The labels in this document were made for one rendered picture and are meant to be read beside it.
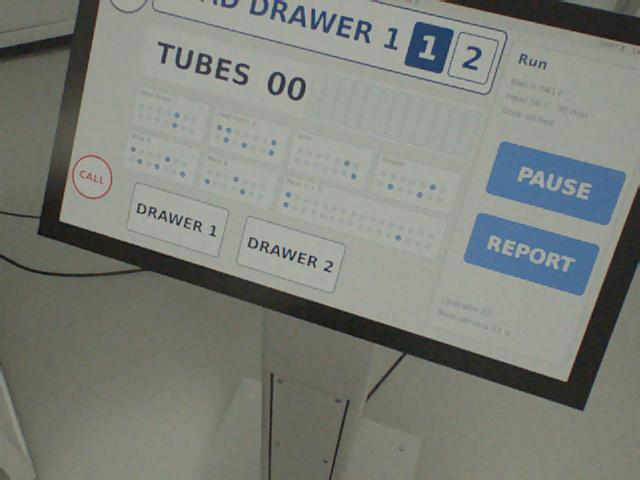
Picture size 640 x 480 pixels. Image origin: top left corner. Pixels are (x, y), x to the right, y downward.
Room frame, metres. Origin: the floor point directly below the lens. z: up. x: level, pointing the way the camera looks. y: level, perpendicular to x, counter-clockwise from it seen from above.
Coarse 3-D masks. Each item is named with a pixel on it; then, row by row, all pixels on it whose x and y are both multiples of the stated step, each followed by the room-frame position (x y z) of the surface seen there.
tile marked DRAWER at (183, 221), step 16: (144, 192) 0.39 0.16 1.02; (160, 192) 0.39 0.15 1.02; (144, 208) 0.38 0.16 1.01; (160, 208) 0.38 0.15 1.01; (176, 208) 0.38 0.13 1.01; (192, 208) 0.38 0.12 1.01; (208, 208) 0.38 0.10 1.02; (224, 208) 0.38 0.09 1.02; (128, 224) 0.37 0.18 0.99; (144, 224) 0.37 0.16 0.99; (160, 224) 0.37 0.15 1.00; (176, 224) 0.37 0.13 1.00; (192, 224) 0.37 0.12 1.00; (208, 224) 0.37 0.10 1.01; (224, 224) 0.37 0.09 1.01; (160, 240) 0.36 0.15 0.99; (176, 240) 0.36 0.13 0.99; (192, 240) 0.36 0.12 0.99; (208, 240) 0.36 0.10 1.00
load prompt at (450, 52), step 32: (160, 0) 0.50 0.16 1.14; (192, 0) 0.50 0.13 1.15; (224, 0) 0.49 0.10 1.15; (256, 0) 0.49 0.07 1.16; (288, 0) 0.49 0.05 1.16; (320, 0) 0.49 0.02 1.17; (352, 0) 0.48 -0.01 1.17; (256, 32) 0.47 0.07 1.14; (288, 32) 0.47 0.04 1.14; (320, 32) 0.47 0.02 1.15; (352, 32) 0.47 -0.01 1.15; (384, 32) 0.46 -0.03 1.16; (416, 32) 0.46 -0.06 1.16; (448, 32) 0.46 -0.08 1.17; (480, 32) 0.46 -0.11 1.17; (384, 64) 0.45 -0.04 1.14; (416, 64) 0.45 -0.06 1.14; (448, 64) 0.44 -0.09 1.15; (480, 64) 0.44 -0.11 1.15
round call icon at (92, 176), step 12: (84, 156) 0.42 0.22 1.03; (96, 156) 0.41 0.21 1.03; (72, 168) 0.41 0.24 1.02; (84, 168) 0.41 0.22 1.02; (96, 168) 0.41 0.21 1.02; (108, 168) 0.41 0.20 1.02; (72, 180) 0.40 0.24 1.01; (84, 180) 0.40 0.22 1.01; (96, 180) 0.40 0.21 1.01; (108, 180) 0.40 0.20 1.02; (72, 192) 0.39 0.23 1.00; (84, 192) 0.39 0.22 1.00; (96, 192) 0.39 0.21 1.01; (108, 192) 0.39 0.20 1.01; (108, 204) 0.38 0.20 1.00
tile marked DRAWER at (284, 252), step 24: (240, 240) 0.36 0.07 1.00; (264, 240) 0.36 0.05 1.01; (288, 240) 0.35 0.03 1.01; (312, 240) 0.35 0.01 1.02; (240, 264) 0.34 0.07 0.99; (264, 264) 0.34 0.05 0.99; (288, 264) 0.34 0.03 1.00; (312, 264) 0.34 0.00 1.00; (336, 264) 0.34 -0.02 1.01; (312, 288) 0.32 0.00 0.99
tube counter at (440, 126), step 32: (288, 64) 0.45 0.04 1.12; (288, 96) 0.44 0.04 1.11; (320, 96) 0.43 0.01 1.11; (352, 96) 0.43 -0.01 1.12; (384, 96) 0.43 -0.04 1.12; (416, 96) 0.43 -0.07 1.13; (352, 128) 0.42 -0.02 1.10; (384, 128) 0.41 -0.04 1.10; (416, 128) 0.41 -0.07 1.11; (448, 128) 0.41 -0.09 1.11
